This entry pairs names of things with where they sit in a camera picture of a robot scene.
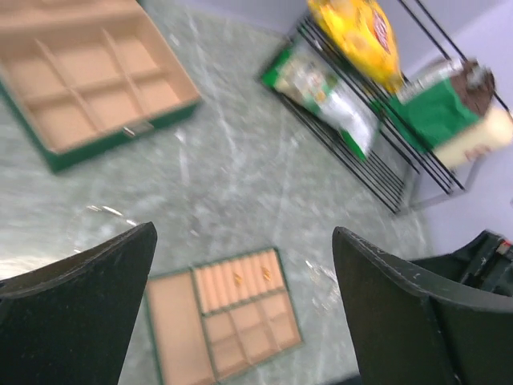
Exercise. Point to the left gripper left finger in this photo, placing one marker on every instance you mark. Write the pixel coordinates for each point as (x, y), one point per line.
(70, 322)

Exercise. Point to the green jewelry tray insert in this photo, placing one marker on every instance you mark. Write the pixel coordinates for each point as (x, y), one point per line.
(214, 321)

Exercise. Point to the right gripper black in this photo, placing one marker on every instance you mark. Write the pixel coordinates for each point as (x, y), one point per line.
(485, 263)

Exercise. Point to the black wire shelf rack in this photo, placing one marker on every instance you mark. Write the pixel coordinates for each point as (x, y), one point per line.
(402, 178)

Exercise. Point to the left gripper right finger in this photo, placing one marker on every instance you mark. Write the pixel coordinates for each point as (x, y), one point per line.
(411, 326)

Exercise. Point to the green brown paper bag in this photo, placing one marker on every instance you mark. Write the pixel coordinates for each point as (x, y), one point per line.
(444, 99)

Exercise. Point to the silver pearl bangle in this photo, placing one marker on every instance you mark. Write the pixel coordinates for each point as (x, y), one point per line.
(96, 224)

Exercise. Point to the yellow Lays chips bag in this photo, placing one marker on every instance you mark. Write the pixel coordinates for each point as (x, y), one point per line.
(364, 35)

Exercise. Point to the green jewelry box open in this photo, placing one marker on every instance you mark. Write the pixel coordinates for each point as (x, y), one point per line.
(83, 77)

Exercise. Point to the cream lotion pump bottle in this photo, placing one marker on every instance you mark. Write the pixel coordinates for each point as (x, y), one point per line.
(491, 133)

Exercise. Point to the green white snack bag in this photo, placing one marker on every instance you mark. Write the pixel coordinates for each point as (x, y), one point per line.
(301, 74)

